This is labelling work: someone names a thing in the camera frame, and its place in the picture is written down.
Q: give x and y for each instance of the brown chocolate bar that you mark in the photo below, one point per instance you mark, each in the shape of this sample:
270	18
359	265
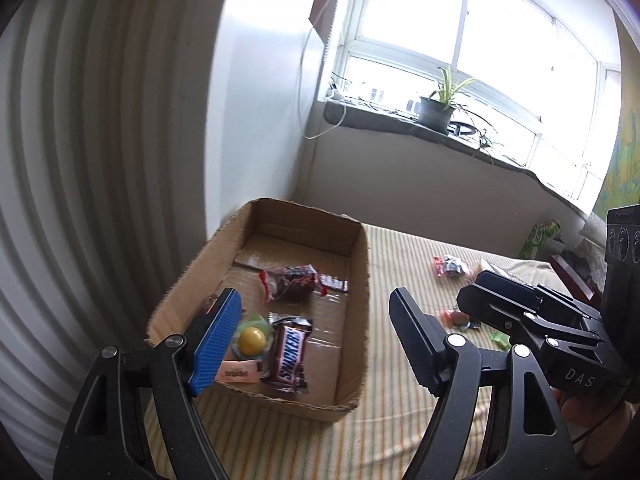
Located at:
287	352

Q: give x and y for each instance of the green yellow wall poster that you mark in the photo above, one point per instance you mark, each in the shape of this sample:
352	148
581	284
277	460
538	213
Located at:
625	160

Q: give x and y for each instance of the white lace cloth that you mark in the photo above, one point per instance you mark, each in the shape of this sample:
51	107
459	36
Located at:
595	232

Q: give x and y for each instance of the striped bed sheet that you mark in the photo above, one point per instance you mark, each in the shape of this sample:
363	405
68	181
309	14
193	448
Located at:
400	260

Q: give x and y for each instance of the pink sausage snack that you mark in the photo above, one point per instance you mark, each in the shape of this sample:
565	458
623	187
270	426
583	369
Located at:
240	372

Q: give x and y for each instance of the cardboard box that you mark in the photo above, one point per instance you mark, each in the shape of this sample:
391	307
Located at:
300	230

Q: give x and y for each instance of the clear packet of dark dried fruit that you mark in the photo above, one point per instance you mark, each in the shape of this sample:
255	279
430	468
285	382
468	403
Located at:
452	266

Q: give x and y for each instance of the person's right hand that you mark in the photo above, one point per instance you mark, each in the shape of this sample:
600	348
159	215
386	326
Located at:
595	415

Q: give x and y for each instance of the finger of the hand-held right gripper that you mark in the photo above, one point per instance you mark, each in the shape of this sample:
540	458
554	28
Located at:
500	310
510	287

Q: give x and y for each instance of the yellow jelly cup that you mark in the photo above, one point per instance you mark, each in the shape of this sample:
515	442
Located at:
251	340

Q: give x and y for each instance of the white charger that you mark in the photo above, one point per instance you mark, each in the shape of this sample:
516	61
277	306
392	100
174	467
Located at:
334	94

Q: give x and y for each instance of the dark red wooden cabinet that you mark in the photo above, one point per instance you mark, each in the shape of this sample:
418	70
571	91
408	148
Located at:
575	270

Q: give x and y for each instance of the small brown candy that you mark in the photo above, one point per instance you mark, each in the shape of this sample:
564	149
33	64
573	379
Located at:
456	317

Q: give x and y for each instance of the green printed bag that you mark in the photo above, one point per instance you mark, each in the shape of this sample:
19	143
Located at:
537	240

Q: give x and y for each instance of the white framed window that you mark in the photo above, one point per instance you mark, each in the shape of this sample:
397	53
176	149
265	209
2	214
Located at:
410	5

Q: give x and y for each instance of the potted spider plant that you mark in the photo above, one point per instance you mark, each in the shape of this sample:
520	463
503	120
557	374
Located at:
435	115

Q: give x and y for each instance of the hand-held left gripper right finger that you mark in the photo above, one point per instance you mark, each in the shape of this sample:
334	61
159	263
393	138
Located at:
420	345

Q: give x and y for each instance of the green candy packet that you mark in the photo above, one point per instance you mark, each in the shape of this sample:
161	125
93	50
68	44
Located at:
500	341

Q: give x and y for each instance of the red-ended chocolate cake packet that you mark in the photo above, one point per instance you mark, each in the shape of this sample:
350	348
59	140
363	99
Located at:
290	282

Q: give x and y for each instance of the black round dish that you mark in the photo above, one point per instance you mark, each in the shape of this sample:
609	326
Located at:
462	129

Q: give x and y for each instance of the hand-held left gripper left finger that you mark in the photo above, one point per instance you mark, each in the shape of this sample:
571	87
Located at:
217	340

